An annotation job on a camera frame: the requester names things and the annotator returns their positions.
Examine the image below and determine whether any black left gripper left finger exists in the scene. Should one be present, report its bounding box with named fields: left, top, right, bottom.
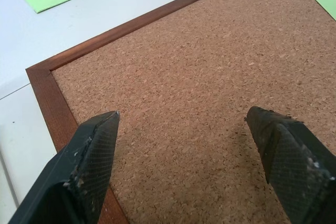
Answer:
left=7, top=110, right=121, bottom=224

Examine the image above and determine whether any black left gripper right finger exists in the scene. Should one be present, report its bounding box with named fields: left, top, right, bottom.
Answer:
left=244, top=105, right=336, bottom=224

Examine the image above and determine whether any green paper note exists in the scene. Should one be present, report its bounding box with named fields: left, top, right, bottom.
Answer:
left=310, top=0, right=336, bottom=22

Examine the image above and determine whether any cork board with wooden frame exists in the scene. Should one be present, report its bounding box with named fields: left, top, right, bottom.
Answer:
left=25, top=0, right=336, bottom=224

